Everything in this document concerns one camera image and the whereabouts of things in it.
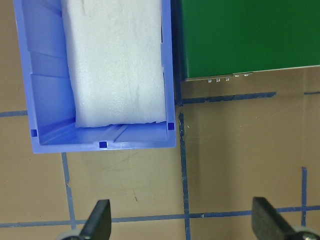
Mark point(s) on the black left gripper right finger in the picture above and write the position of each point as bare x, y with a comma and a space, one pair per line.
268, 224

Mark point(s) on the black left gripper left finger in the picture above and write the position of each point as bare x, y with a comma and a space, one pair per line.
98, 225

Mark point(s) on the white foam pad left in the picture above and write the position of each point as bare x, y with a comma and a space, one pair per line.
114, 61

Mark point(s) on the green conveyor belt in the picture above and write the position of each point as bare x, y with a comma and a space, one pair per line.
228, 37

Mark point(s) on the blue left plastic bin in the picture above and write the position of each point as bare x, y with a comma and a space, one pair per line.
49, 97

